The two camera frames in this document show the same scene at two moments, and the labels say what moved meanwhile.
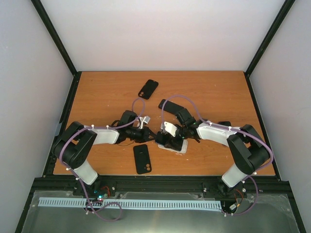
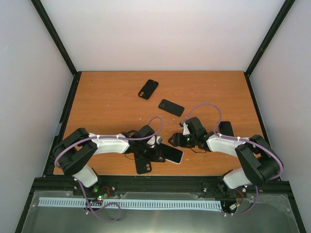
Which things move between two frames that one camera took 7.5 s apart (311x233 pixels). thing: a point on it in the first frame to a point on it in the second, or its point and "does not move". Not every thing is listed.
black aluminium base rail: x=215 y=186 does not move
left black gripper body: x=137 y=136 to x=153 y=156
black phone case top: x=148 y=89 does not move
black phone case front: x=142 y=158 does not move
